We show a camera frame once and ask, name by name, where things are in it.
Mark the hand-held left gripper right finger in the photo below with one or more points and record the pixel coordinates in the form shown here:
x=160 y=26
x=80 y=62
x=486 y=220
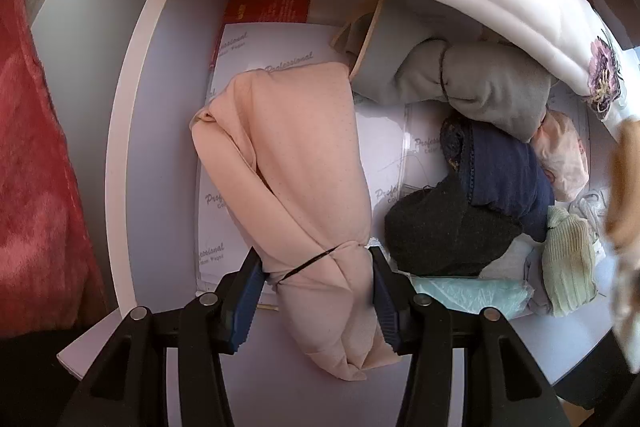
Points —
x=385 y=307

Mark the pale pink patterned cloth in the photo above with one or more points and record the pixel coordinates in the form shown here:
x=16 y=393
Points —
x=565 y=157

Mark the white lace cloth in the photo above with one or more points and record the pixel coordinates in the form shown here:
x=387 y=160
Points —
x=587 y=207

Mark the black knit cloth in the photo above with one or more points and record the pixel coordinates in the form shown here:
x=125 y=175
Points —
x=440 y=227

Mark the light blue bagged cloth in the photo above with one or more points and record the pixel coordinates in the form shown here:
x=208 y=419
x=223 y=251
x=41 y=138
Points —
x=465 y=297

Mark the peach cloth bundle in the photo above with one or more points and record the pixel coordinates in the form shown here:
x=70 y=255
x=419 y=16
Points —
x=300 y=157

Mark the red blanket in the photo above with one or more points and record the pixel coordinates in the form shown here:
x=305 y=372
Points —
x=30 y=157

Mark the cream ribbed knit cloth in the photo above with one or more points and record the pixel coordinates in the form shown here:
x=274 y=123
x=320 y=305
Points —
x=570 y=262

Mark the thin wooden frame piece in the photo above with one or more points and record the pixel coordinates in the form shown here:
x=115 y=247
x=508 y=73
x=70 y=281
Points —
x=367 y=37

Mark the glossy white printed paper sheets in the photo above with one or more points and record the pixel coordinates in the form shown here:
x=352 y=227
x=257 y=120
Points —
x=380 y=127

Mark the lavender cloth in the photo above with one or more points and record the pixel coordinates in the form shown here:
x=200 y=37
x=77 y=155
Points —
x=515 y=262

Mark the white drawer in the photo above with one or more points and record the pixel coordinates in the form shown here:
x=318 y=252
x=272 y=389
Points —
x=145 y=107

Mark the grey cloth bundle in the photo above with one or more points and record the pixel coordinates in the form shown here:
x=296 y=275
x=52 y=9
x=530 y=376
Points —
x=490 y=87

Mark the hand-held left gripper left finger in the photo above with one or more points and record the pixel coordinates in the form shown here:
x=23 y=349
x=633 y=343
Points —
x=247 y=302

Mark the blurred tan white object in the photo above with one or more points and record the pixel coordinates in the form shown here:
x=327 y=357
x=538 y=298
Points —
x=625 y=207

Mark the navy cloth bundle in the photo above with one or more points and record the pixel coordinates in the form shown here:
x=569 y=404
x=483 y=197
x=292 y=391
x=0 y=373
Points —
x=500 y=172

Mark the black elastic band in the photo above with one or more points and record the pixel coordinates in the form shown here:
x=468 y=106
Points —
x=305 y=263
x=444 y=72

